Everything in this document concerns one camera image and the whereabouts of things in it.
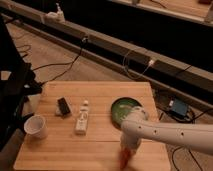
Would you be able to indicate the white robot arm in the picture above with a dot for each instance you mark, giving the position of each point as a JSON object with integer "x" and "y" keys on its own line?
{"x": 135, "y": 127}

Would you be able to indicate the black and white small box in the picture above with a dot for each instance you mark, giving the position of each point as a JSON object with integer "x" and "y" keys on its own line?
{"x": 62, "y": 108}

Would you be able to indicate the green ceramic bowl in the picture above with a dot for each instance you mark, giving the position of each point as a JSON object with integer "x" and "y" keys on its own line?
{"x": 120, "y": 108}

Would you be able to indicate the white ceramic cup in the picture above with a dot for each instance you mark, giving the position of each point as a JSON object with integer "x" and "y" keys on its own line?
{"x": 36, "y": 127}

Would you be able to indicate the white object on rail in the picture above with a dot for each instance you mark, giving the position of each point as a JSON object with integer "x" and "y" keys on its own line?
{"x": 58, "y": 15}

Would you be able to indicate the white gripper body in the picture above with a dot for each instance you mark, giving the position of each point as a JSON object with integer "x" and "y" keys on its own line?
{"x": 129, "y": 144}

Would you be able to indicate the blue power box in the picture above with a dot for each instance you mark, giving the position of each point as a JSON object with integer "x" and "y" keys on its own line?
{"x": 178, "y": 108}

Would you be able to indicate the black camera stand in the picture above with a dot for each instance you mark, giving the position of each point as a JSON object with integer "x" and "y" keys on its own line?
{"x": 15, "y": 89}

